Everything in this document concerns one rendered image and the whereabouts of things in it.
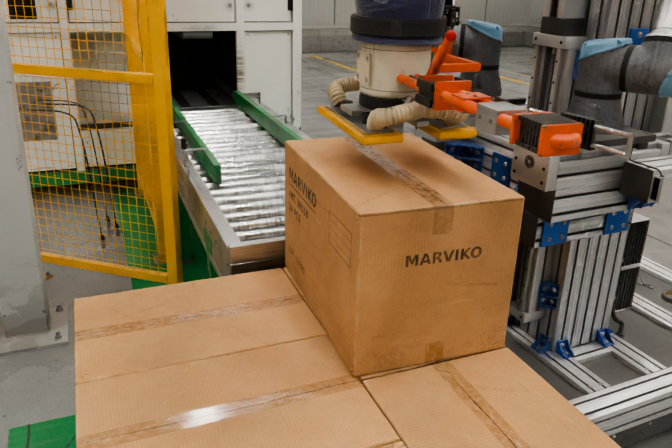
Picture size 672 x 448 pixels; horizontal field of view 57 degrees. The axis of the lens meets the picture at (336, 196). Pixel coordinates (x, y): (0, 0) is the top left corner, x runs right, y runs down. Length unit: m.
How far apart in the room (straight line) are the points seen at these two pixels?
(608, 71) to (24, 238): 2.07
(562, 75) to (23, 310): 2.13
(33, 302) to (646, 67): 2.27
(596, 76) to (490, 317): 0.65
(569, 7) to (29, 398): 2.14
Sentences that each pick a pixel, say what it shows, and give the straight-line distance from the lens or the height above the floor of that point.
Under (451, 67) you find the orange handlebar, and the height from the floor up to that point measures 1.18.
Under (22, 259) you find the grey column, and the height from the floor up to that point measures 0.34.
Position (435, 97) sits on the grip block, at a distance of 1.29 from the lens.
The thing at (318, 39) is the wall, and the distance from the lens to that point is 11.31.
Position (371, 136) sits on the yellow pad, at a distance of 1.39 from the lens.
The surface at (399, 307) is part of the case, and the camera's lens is 1.42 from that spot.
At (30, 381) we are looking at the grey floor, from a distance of 2.57.
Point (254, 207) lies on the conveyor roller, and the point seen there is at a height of 0.54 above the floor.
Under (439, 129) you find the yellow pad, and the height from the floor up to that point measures 1.07.
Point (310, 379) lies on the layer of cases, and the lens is 1.46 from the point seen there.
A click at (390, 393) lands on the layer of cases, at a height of 0.54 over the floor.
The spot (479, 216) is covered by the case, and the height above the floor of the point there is 0.91.
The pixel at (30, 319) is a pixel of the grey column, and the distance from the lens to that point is 2.78.
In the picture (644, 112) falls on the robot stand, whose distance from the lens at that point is 2.13.
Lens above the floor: 1.41
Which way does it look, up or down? 20 degrees down
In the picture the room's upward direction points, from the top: 2 degrees clockwise
